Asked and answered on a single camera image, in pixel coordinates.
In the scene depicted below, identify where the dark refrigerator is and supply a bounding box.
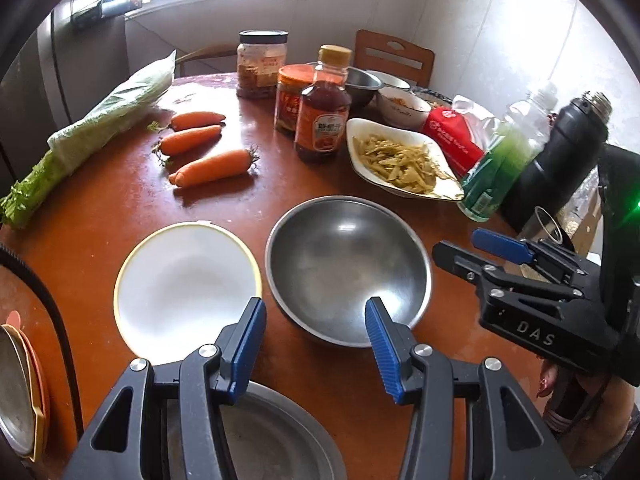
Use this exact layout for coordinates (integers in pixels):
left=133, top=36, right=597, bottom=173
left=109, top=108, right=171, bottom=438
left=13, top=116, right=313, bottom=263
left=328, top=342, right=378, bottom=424
left=0, top=0, right=130, bottom=191

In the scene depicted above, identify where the wooden chair with curved back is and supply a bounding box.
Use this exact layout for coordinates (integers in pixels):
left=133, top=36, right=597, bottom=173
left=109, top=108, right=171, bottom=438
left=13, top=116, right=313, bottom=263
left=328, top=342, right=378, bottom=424
left=175, top=44, right=240, bottom=78

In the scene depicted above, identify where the white bowl with food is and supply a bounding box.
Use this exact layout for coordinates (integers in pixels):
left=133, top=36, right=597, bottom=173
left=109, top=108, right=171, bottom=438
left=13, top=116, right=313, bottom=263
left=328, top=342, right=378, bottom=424
left=376, top=87, right=432, bottom=130

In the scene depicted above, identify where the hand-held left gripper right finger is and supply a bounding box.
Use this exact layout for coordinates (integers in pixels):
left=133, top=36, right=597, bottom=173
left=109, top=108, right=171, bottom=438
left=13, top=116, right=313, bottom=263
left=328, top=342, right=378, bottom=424
left=365, top=297, right=573, bottom=480

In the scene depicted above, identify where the yellow bowl with handle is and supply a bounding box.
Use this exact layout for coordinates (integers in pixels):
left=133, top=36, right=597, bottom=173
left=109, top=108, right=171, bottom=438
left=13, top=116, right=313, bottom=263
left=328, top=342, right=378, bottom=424
left=113, top=221, right=263, bottom=367

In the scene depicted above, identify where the black-lidded pickle jar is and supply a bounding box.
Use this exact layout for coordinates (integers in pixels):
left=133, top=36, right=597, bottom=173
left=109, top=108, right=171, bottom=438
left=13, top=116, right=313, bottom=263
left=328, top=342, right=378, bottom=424
left=236, top=29, right=291, bottom=99

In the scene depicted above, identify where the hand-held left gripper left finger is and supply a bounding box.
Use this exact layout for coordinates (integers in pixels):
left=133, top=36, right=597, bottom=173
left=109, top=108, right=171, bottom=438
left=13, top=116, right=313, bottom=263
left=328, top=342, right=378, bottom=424
left=62, top=297, right=267, bottom=480

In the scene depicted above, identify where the brown sauce bottle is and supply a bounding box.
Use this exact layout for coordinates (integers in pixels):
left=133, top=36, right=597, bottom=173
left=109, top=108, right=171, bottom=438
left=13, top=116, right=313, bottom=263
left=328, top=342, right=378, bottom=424
left=293, top=44, right=353, bottom=163

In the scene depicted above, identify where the wooden chair with cutout back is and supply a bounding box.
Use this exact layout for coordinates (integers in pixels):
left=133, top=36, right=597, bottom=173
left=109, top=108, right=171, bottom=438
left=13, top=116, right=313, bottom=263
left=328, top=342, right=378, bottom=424
left=354, top=29, right=435, bottom=89

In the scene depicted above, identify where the bagged celery bunch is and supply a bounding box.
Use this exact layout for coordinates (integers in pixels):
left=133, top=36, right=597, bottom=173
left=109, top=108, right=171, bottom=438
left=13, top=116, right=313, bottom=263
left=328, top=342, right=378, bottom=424
left=0, top=50, right=177, bottom=231

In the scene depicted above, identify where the clear plastic bag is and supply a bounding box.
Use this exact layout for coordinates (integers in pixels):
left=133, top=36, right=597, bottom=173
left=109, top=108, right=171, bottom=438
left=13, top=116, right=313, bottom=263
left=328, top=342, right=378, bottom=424
left=560, top=170, right=603, bottom=246

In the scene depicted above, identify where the small steel plate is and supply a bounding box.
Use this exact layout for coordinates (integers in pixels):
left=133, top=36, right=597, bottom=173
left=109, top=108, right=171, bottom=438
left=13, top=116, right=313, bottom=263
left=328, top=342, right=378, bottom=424
left=0, top=324, right=33, bottom=456

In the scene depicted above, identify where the person's right hand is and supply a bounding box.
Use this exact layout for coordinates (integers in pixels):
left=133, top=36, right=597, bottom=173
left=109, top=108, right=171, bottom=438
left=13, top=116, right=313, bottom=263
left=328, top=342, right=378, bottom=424
left=539, top=362, right=633, bottom=456

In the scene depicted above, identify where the white dish of pickled vegetables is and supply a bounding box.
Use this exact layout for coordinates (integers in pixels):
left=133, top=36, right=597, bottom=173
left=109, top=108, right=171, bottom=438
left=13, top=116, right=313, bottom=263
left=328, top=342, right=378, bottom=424
left=346, top=117, right=466, bottom=201

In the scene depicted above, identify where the red-lidded sauce jar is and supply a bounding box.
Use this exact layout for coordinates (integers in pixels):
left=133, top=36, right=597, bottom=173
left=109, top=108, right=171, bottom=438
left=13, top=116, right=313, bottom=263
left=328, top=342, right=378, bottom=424
left=274, top=64, right=321, bottom=136

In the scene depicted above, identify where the empty white bowl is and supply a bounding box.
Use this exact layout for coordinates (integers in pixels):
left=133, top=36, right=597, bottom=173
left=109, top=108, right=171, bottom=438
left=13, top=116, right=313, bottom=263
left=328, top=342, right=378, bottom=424
left=366, top=70, right=412, bottom=92

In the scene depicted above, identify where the black thermos flask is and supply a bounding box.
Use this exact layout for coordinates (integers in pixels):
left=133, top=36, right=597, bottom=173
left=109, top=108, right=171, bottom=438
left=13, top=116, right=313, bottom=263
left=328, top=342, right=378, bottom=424
left=500, top=91, right=613, bottom=233

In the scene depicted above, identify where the red tissue pack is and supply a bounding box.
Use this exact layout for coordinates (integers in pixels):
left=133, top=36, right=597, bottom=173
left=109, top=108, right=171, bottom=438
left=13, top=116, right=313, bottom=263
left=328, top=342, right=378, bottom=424
left=422, top=94, right=507, bottom=177

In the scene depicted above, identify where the blue-rimmed bowl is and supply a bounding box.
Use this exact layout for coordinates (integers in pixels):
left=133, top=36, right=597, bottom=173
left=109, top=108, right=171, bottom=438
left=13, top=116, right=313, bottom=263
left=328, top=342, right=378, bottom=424
left=411, top=86, right=454, bottom=111

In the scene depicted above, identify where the green drink bottle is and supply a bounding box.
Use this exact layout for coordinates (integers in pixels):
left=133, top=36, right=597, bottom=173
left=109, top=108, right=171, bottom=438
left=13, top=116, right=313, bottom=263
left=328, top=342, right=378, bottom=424
left=457, top=81, right=559, bottom=222

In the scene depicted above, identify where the large steel bowl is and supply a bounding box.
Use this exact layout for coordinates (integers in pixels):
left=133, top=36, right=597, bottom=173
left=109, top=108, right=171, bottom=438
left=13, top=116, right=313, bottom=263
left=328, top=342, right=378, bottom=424
left=165, top=380, right=348, bottom=480

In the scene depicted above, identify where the black cable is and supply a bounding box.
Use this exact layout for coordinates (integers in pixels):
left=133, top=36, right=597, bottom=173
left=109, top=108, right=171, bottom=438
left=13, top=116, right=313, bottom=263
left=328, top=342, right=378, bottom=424
left=0, top=244, right=85, bottom=443

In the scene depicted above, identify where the carrot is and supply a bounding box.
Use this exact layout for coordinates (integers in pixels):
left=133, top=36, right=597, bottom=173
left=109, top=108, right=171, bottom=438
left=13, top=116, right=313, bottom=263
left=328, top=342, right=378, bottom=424
left=168, top=147, right=261, bottom=189
left=170, top=111, right=227, bottom=132
left=152, top=125, right=223, bottom=157

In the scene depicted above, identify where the medium steel bowl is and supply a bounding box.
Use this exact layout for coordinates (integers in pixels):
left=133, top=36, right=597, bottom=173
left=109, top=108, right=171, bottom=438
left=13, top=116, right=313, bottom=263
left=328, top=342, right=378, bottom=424
left=265, top=196, right=434, bottom=349

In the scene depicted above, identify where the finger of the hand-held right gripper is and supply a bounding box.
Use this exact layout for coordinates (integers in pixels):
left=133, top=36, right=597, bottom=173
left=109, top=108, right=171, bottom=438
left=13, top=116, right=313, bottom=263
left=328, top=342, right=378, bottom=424
left=432, top=241, right=586, bottom=301
left=472, top=228, right=588, bottom=288

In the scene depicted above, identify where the small steel bowl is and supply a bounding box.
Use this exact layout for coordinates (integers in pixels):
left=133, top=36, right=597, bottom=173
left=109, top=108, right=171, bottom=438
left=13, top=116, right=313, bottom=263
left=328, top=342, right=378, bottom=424
left=344, top=66, right=384, bottom=110

